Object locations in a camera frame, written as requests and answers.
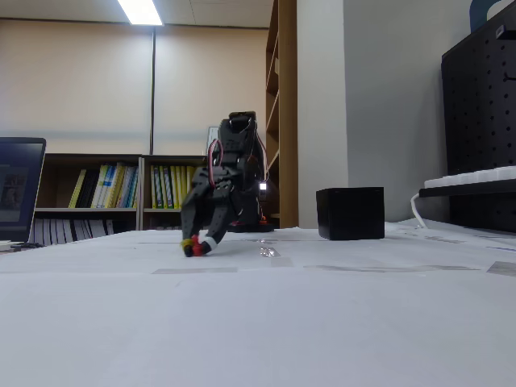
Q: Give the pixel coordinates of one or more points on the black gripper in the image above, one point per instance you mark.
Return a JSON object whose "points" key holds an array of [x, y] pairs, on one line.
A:
{"points": [[213, 186]]}

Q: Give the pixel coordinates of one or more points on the red pawn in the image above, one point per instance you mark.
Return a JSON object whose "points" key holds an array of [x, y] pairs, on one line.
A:
{"points": [[196, 246]]}

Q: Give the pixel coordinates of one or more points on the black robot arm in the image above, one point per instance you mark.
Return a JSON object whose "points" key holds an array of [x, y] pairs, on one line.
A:
{"points": [[242, 137]]}

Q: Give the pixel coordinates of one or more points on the black open box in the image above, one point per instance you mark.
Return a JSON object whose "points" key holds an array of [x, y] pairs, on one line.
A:
{"points": [[350, 213]]}

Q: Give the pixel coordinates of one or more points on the clear tape strip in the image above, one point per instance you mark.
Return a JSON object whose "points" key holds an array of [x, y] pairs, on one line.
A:
{"points": [[387, 268], [281, 262], [268, 252]]}

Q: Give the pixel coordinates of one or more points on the light blue white book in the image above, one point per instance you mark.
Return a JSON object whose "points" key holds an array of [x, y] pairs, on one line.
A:
{"points": [[129, 187]]}

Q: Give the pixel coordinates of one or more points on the yellow white book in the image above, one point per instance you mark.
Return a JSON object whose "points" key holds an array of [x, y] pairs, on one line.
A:
{"points": [[101, 187]]}

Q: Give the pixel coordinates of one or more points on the white paper table cover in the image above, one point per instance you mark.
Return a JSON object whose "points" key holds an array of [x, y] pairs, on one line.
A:
{"points": [[258, 322]]}

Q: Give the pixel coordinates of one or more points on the black book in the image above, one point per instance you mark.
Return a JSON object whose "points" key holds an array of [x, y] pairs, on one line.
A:
{"points": [[89, 189]]}

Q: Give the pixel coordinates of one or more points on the thin yellow book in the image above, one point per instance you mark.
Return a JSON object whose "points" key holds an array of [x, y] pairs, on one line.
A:
{"points": [[77, 188]]}

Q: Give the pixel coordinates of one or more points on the white binder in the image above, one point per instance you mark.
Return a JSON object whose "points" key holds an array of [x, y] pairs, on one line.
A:
{"points": [[50, 231], [60, 231], [39, 233]]}

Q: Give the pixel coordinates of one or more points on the tall wooden bookshelf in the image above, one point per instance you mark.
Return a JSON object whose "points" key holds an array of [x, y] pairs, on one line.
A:
{"points": [[288, 80]]}

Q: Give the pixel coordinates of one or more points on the dark laptop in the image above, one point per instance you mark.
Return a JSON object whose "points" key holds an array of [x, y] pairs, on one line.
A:
{"points": [[20, 189]]}

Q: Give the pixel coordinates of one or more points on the ceiling light panel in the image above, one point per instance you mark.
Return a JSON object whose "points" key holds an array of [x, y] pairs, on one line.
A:
{"points": [[141, 12]]}

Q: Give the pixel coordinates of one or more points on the white power strip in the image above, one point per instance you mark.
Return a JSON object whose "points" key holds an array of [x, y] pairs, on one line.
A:
{"points": [[475, 176]]}

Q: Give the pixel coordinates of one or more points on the black pegboard panel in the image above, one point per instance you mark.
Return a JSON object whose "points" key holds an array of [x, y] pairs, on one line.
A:
{"points": [[475, 121]]}

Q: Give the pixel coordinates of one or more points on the blue partition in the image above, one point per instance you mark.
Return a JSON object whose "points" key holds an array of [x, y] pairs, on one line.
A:
{"points": [[477, 12]]}

